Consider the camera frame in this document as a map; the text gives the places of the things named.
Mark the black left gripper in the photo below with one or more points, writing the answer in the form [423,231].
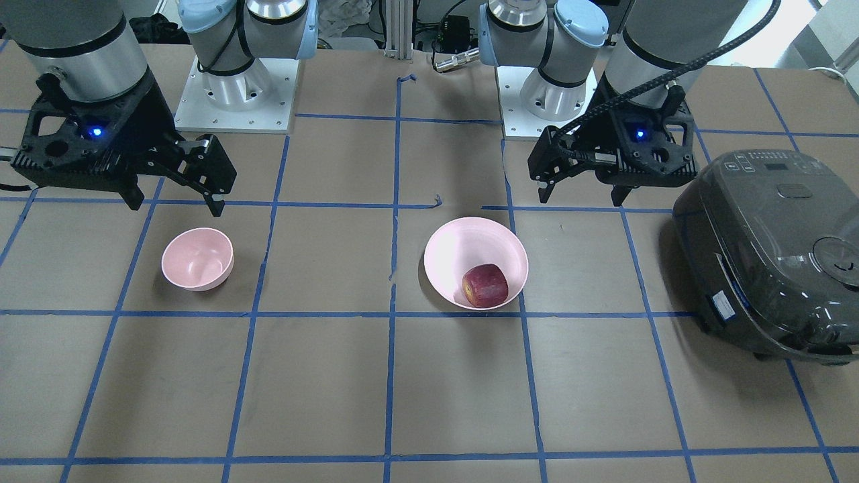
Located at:
[589,139]

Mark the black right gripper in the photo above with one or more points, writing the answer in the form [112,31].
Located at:
[152,115]

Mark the small pink bowl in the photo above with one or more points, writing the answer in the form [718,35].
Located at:
[198,259]

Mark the red apple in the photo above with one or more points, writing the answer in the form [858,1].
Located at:
[485,286]

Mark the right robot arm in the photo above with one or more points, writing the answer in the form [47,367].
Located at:
[94,51]

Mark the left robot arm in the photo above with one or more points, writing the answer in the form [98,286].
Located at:
[661,43]

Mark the large pink plate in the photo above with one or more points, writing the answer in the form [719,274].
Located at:
[468,242]

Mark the metal connector plug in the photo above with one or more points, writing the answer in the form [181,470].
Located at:
[457,60]

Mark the black rice cooker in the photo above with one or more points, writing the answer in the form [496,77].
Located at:
[771,240]

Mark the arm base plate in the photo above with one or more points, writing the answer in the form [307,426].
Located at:
[258,100]
[529,103]

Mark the aluminium frame post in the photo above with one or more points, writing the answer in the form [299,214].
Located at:
[399,26]

